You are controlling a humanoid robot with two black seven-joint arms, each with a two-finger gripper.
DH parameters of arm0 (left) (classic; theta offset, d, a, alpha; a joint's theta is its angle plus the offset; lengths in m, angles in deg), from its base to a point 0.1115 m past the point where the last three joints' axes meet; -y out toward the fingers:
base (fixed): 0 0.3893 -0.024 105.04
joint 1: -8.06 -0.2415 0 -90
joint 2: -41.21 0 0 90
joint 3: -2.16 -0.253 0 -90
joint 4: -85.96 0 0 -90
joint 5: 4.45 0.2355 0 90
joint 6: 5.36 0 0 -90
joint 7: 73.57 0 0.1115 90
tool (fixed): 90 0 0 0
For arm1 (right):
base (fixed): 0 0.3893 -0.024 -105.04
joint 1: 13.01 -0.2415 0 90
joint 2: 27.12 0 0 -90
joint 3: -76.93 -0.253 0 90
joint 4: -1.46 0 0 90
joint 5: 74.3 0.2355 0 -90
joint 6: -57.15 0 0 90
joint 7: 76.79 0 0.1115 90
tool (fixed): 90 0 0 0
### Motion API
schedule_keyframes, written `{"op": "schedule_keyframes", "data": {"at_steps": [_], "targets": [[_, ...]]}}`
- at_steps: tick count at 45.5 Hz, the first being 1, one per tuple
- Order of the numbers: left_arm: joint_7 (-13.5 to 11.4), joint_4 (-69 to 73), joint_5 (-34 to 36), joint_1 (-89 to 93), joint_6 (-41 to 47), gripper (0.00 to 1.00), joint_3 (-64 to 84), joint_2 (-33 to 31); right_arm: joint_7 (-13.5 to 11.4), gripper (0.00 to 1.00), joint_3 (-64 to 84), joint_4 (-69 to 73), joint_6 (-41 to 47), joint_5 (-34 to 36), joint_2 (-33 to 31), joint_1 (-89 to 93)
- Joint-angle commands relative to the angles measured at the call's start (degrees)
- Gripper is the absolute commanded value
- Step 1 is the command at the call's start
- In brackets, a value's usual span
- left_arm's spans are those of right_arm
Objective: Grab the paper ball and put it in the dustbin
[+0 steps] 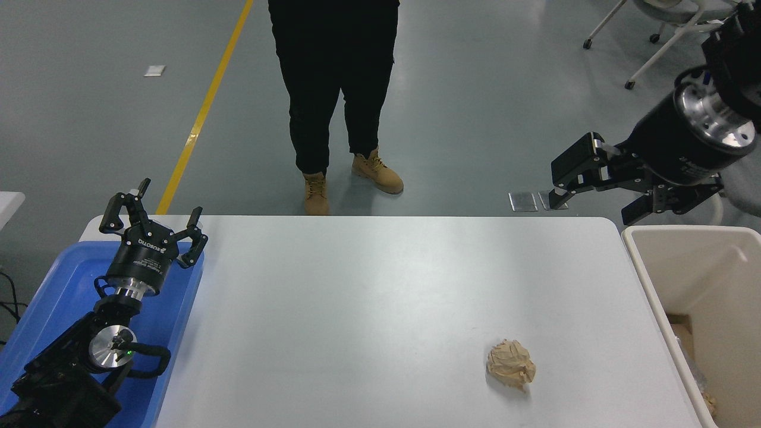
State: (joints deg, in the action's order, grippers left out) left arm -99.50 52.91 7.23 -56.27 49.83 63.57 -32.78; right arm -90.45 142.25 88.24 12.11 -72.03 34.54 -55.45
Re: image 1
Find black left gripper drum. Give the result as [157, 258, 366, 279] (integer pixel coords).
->
[107, 221, 181, 296]

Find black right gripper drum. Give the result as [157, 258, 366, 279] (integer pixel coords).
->
[628, 97, 752, 187]

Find large pale plastic bin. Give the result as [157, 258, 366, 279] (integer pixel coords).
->
[621, 224, 761, 428]

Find blue plastic tray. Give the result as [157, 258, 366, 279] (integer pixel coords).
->
[0, 241, 205, 428]

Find yellow floor tape line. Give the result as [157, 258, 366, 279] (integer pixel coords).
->
[155, 0, 254, 215]

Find brown cardboard piece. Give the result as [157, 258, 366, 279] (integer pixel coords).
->
[666, 314, 696, 363]

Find person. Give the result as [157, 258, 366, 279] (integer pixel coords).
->
[268, 0, 404, 216]

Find black floor cables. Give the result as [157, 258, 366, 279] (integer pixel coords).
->
[0, 270, 29, 345]

